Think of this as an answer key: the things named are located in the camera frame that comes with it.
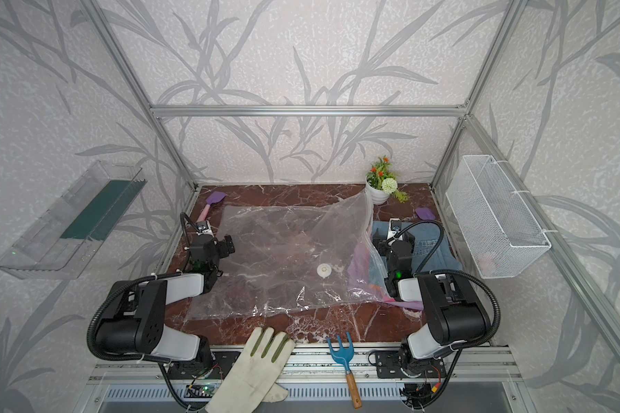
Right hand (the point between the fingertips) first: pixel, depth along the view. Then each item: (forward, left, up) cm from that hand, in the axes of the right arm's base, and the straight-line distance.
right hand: (392, 229), depth 92 cm
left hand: (-1, +65, -2) cm, 65 cm away
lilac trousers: (-19, +7, -1) cm, 20 cm away
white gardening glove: (-43, +45, -9) cm, 63 cm away
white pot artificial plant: (+20, +2, +3) cm, 20 cm away
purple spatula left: (+24, +75, -9) cm, 79 cm away
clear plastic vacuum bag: (-6, +38, -10) cm, 40 cm away
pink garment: (-16, +13, -11) cm, 23 cm away
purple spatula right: (+15, -19, -10) cm, 26 cm away
